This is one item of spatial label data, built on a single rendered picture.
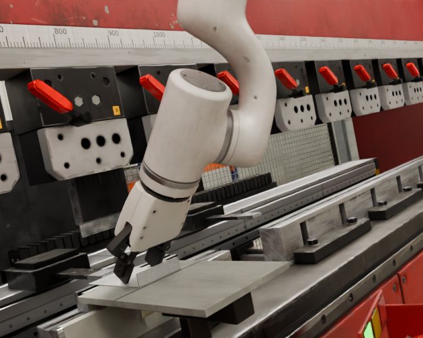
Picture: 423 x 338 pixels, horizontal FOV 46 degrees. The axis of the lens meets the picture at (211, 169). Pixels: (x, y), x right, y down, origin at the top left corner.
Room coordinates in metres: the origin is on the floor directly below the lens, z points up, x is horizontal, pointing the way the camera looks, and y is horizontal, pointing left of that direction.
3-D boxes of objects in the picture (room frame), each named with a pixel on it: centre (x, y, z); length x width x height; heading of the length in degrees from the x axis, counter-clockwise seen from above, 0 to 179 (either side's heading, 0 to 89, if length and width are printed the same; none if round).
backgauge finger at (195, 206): (1.23, 0.01, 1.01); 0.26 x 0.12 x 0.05; 48
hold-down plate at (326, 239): (1.23, -0.26, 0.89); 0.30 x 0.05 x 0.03; 138
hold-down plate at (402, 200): (1.52, -0.53, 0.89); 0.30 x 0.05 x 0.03; 138
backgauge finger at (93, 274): (0.93, 0.30, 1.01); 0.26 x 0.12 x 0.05; 48
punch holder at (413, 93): (1.83, -0.74, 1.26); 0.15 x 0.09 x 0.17; 138
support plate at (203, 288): (0.72, 0.08, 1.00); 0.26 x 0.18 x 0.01; 48
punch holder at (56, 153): (0.80, 0.20, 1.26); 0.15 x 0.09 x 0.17; 138
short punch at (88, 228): (0.82, 0.19, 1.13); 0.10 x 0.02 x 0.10; 138
